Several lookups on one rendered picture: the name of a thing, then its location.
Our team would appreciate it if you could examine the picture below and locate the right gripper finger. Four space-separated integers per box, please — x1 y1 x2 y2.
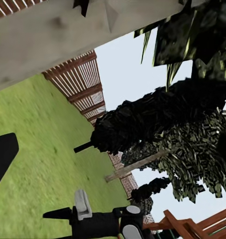
58 228 76 239
43 208 72 225

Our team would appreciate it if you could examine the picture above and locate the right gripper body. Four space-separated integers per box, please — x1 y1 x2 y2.
71 206 105 239

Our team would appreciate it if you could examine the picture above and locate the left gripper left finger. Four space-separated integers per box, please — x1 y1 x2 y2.
0 132 19 181

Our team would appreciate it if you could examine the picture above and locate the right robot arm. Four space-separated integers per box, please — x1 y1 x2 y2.
43 189 154 239

